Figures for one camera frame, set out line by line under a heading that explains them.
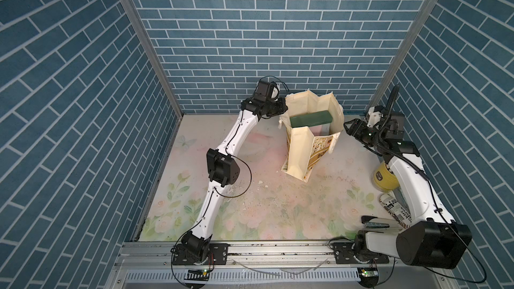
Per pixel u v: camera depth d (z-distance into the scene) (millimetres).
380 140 578
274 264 732
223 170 616
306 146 847
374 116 705
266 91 725
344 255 737
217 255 737
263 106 716
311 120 943
